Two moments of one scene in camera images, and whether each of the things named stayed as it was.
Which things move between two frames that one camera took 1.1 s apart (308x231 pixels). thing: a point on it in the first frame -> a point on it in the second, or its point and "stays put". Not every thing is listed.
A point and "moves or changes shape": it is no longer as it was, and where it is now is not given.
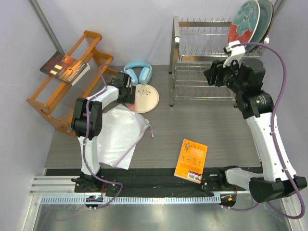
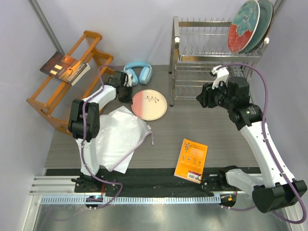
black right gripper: (215, 69) -> (205, 97)
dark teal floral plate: (269, 28) stays put
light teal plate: (264, 24) stays put
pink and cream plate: (147, 99) moves or changes shape
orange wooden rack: (56, 99) stays put
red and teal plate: (244, 22) stays put
